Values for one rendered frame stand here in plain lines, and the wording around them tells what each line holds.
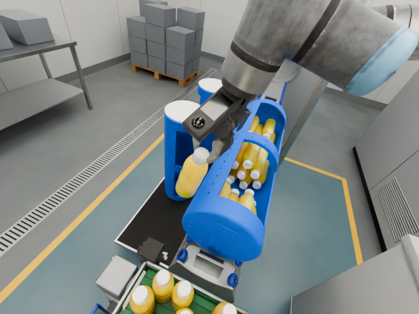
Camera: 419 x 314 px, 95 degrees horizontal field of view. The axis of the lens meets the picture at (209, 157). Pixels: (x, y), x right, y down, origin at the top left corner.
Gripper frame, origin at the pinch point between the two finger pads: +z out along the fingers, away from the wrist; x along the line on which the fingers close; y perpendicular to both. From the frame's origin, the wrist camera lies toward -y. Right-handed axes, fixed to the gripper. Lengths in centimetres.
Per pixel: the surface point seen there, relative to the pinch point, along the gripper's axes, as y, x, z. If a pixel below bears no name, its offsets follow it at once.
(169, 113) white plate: 50, 51, 45
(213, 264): -3.7, -22.4, 32.7
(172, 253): 18, -7, 126
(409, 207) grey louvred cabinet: 175, -139, 58
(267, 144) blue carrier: 43.9, -9.3, 14.1
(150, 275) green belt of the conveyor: -16, -9, 50
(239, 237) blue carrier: 2.8, -22.2, 20.3
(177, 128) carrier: 48, 41, 49
